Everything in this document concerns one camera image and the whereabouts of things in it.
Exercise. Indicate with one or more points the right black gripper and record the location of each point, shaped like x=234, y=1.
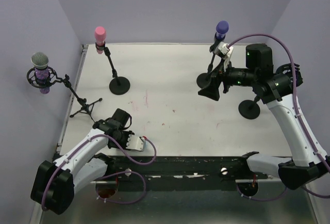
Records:
x=217, y=75

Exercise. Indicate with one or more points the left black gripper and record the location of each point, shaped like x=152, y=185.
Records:
x=127, y=133

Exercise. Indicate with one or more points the black round-base stand back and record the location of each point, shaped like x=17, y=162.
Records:
x=203, y=79

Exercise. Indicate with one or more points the black shock-mount round-base stand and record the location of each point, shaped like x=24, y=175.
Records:
x=270, y=89

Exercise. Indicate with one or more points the dark purple microphone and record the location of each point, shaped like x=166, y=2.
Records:
x=221, y=31

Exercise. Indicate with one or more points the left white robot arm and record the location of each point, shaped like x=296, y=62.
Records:
x=57, y=182

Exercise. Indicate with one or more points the black round-base stand left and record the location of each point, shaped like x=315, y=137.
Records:
x=119, y=85

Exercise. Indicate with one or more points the pink microphone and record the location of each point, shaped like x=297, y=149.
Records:
x=100, y=37

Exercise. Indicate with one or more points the silver purple glitter microphone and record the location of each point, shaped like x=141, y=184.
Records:
x=40, y=62

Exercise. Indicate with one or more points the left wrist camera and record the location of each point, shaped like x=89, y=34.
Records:
x=135, y=143

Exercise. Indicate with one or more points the black mounting base rail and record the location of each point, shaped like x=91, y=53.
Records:
x=169, y=173

